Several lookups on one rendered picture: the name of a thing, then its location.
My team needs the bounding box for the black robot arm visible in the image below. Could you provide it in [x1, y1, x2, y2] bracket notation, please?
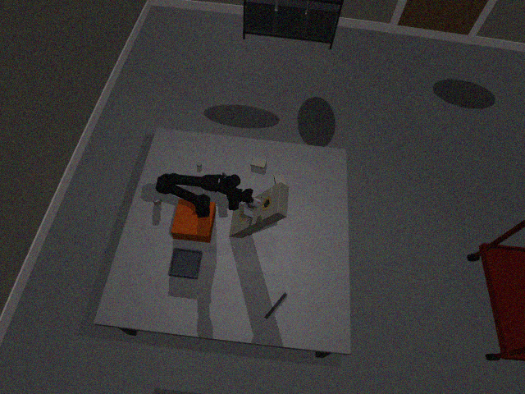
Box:
[156, 173, 240, 218]

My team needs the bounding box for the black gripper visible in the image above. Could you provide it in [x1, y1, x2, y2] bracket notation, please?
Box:
[226, 187, 253, 203]

